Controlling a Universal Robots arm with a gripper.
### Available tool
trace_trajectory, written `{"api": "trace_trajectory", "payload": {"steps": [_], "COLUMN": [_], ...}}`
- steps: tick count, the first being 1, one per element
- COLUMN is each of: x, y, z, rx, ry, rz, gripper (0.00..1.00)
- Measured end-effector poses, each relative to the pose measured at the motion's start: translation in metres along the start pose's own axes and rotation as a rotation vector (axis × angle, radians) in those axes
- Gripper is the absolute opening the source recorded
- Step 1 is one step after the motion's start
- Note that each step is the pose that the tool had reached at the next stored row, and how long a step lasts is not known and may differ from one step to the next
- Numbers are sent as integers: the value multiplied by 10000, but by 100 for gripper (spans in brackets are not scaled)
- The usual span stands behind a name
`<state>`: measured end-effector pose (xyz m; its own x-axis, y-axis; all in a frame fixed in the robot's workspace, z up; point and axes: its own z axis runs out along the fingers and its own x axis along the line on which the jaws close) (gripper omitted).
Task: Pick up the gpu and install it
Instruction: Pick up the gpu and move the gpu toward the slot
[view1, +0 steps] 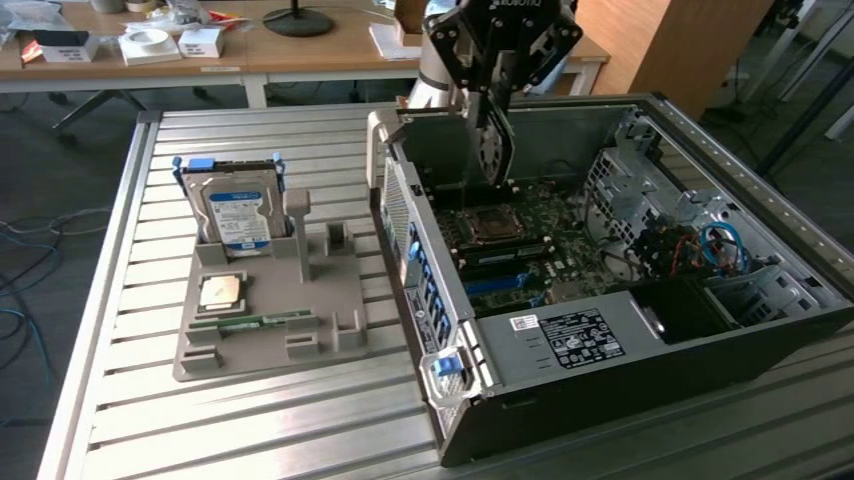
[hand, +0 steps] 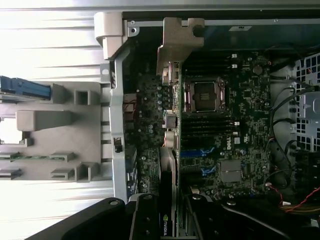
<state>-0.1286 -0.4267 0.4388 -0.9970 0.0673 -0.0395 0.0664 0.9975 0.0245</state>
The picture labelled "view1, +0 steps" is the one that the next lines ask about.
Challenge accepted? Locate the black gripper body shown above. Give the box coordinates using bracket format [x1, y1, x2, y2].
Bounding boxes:
[461, 0, 560, 32]

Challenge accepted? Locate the black low-profile graphics card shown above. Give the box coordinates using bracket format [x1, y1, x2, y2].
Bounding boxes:
[465, 84, 516, 187]

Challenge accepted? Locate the brown cardboard box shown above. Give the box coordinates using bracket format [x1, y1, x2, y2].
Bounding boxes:
[392, 0, 429, 48]

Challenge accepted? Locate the white paper stack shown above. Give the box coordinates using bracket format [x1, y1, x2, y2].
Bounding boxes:
[366, 22, 422, 61]

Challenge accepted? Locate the wooden cabinet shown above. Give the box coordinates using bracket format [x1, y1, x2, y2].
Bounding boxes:
[570, 0, 775, 121]

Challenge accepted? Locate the wooden desk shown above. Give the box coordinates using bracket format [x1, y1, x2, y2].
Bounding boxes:
[0, 0, 612, 109]

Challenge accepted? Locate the black round lamp base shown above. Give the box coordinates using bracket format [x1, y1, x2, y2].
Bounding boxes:
[260, 0, 334, 38]

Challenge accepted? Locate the metal CPU socket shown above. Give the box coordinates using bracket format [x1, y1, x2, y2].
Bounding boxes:
[454, 203, 529, 247]

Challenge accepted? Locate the small white carton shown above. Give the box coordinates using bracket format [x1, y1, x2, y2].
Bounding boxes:
[177, 26, 226, 60]

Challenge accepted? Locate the black RAM stick white label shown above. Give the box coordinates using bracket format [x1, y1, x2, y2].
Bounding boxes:
[461, 243, 557, 269]

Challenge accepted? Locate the green motherboard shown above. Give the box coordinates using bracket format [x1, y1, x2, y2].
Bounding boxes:
[425, 179, 643, 307]

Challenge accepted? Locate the white box with tape roll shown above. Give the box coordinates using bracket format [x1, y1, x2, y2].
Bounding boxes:
[117, 26, 184, 67]

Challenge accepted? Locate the hard disk in blue caddy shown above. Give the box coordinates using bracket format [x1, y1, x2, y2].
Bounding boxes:
[170, 155, 294, 259]

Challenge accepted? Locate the black chair base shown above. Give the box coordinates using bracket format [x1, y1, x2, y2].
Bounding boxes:
[50, 88, 146, 147]

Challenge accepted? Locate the grey plastic parts rack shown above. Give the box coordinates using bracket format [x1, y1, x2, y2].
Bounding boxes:
[170, 188, 372, 384]

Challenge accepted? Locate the black drive box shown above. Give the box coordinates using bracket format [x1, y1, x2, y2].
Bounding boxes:
[628, 278, 739, 347]

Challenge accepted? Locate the white box black top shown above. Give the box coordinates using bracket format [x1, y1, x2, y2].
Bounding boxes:
[30, 29, 102, 65]

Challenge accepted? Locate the silver CPU chip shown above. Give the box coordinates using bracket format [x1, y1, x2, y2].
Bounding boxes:
[197, 274, 244, 311]

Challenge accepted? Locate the grey power supply unit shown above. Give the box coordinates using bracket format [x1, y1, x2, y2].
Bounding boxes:
[473, 291, 672, 397]

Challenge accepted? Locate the grey metal disk bay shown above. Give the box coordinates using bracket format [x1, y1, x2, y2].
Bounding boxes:
[699, 263, 829, 332]

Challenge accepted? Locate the green RAM stick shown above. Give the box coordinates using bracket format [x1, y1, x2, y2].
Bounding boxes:
[186, 309, 314, 332]

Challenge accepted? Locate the blue case latch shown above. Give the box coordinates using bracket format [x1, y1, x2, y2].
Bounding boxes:
[430, 353, 464, 378]

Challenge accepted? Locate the black open PC case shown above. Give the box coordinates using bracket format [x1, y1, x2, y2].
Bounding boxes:
[364, 92, 854, 469]

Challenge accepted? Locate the red power wire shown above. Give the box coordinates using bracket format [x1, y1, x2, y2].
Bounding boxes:
[671, 233, 703, 275]

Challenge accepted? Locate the blue data wire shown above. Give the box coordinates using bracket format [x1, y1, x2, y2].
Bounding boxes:
[692, 219, 756, 277]

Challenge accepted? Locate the white floor cable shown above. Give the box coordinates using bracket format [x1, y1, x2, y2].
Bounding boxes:
[0, 206, 113, 237]

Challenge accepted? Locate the blue floor cable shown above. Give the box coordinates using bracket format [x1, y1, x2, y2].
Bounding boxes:
[0, 214, 65, 387]

